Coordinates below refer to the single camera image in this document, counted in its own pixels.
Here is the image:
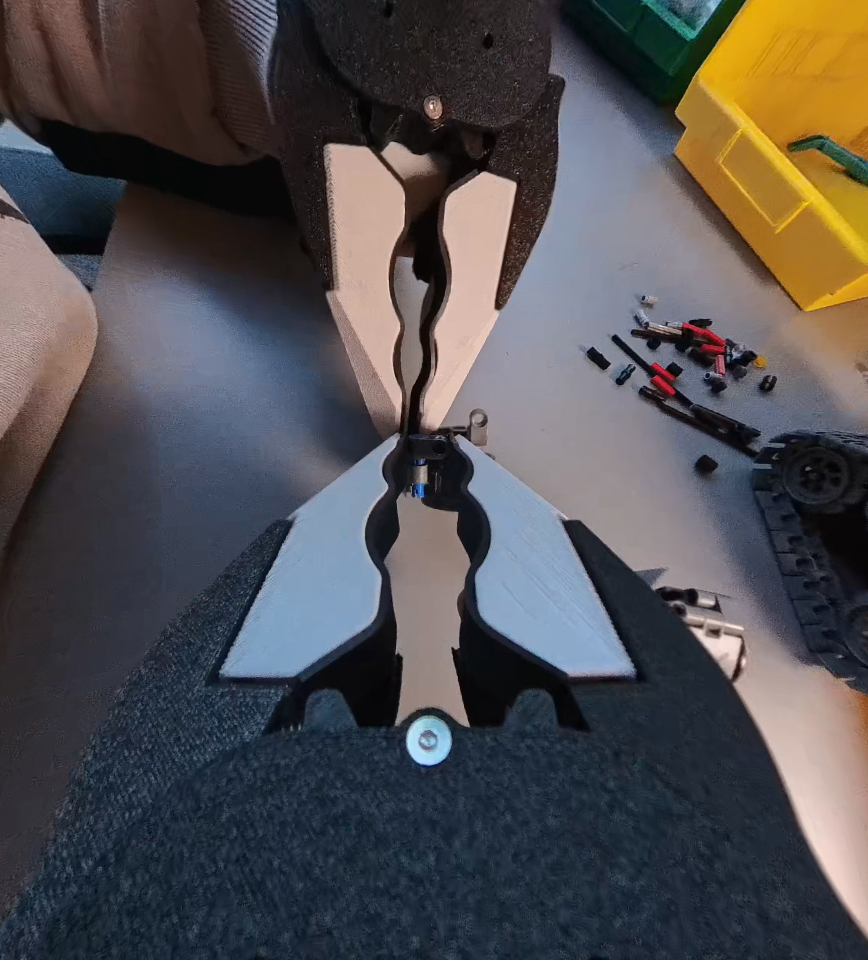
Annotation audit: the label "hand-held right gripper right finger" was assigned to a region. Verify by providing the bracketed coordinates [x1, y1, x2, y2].
[455, 435, 638, 711]

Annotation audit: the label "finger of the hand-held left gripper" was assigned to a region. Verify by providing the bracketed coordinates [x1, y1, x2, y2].
[419, 169, 519, 434]
[323, 142, 416, 440]

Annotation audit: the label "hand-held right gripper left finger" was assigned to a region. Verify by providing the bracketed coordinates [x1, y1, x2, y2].
[220, 435, 405, 708]

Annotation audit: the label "grey connector black axle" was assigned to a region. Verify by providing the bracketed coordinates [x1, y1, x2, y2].
[437, 408, 491, 449]

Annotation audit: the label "black block piece blue pins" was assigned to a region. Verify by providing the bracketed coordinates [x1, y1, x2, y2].
[402, 431, 452, 501]

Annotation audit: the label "pile of small building pieces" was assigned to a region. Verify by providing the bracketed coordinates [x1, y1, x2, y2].
[584, 294, 780, 396]

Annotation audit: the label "person's left forearm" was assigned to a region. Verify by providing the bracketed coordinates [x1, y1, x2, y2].
[0, 0, 287, 168]

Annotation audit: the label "grey desk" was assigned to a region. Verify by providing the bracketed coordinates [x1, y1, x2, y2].
[0, 15, 868, 960]

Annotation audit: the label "grey eye block unit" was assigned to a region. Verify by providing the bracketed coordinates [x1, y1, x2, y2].
[655, 587, 749, 682]

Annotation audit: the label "green storage bin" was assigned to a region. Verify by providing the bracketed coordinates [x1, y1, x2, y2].
[561, 0, 748, 108]

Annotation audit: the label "black long beam piece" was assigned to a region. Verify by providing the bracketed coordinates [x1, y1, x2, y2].
[638, 384, 763, 456]

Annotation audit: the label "yellow toy robot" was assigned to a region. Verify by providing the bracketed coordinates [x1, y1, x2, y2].
[751, 401, 868, 700]

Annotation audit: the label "small yellow storage bin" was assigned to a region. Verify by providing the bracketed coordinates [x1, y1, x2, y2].
[674, 0, 868, 313]

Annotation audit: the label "person in beige hoodie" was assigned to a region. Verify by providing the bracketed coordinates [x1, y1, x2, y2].
[0, 127, 100, 680]

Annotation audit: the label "green brick separator tool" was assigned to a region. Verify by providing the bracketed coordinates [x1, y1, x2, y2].
[786, 135, 868, 188]

